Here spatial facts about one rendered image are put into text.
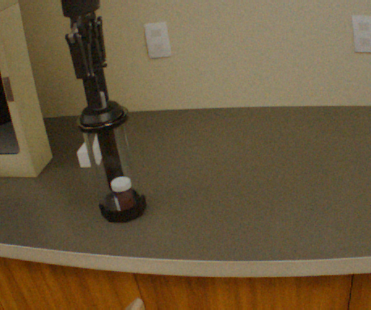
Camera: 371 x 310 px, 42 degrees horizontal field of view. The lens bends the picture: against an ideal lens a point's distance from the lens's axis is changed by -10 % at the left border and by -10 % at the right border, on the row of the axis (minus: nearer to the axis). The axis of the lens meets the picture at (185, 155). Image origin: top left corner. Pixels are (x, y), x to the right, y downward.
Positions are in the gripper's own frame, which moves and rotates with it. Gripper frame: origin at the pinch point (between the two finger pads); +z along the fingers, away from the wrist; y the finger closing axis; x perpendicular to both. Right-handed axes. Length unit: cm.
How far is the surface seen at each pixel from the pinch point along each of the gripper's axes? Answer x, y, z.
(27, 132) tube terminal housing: 30.6, 15.3, 16.2
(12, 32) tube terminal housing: 30.8, 19.3, -11.0
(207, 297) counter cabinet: -20.0, -13.6, 41.1
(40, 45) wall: 46, 57, 4
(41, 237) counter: 15.9, -12.2, 28.6
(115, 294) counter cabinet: 0.9, -13.5, 42.4
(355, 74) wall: -55, 56, 20
